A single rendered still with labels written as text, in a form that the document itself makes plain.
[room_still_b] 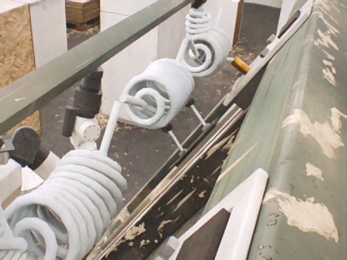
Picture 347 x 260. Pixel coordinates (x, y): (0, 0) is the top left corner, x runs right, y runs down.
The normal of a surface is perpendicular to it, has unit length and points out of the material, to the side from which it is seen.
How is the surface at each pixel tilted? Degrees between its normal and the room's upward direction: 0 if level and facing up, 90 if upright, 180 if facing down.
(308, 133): 31
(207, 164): 90
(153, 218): 90
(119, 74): 90
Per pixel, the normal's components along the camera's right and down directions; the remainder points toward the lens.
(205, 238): -0.77, -0.63
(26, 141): 0.65, -0.19
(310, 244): 0.54, -0.63
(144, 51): -0.35, 0.45
